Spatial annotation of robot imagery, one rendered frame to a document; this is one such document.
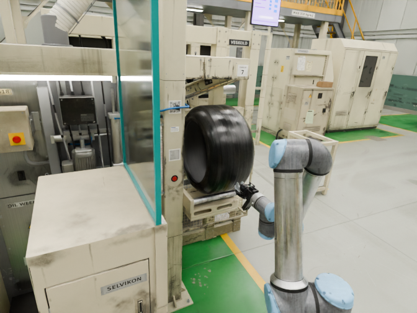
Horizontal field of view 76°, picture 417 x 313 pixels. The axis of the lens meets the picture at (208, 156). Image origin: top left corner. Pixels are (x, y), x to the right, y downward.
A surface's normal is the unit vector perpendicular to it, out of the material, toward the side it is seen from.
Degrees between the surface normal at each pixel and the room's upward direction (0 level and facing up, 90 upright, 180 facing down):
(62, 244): 0
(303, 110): 90
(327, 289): 2
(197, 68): 90
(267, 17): 90
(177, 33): 90
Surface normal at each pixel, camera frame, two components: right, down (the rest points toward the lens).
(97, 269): 0.46, 0.34
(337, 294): 0.07, -0.92
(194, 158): 0.41, -0.22
